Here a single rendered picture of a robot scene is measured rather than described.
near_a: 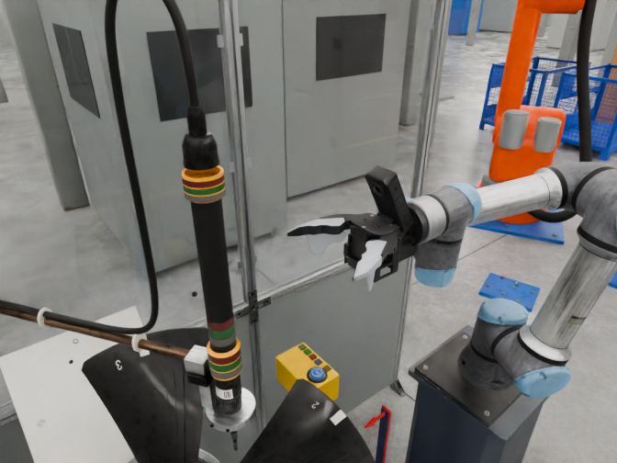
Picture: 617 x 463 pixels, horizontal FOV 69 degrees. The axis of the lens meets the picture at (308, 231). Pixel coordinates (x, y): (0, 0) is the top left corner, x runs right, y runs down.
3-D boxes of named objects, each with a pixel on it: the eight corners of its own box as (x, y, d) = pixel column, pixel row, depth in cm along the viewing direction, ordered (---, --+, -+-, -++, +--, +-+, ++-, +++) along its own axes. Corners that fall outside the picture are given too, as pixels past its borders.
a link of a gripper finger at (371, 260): (374, 311, 60) (383, 274, 67) (376, 275, 57) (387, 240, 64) (350, 308, 60) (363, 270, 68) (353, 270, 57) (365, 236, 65)
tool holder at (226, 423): (185, 421, 63) (174, 370, 58) (208, 383, 69) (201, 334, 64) (243, 438, 61) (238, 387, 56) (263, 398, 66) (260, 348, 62)
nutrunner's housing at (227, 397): (214, 430, 65) (165, 108, 42) (227, 408, 68) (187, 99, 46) (239, 437, 63) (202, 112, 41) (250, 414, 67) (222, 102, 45)
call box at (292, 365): (276, 382, 130) (274, 355, 125) (304, 367, 135) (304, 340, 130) (309, 420, 119) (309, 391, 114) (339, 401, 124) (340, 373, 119)
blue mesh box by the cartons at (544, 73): (476, 129, 700) (489, 62, 653) (521, 116, 768) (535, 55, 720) (531, 142, 638) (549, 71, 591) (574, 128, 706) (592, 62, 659)
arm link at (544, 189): (588, 142, 101) (383, 191, 97) (628, 161, 92) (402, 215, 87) (579, 187, 108) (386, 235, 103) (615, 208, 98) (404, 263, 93)
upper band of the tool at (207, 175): (177, 202, 47) (173, 175, 46) (197, 186, 51) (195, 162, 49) (214, 208, 46) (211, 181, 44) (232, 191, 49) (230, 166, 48)
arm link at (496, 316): (500, 326, 129) (512, 288, 122) (529, 361, 118) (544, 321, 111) (462, 331, 127) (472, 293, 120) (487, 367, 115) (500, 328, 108)
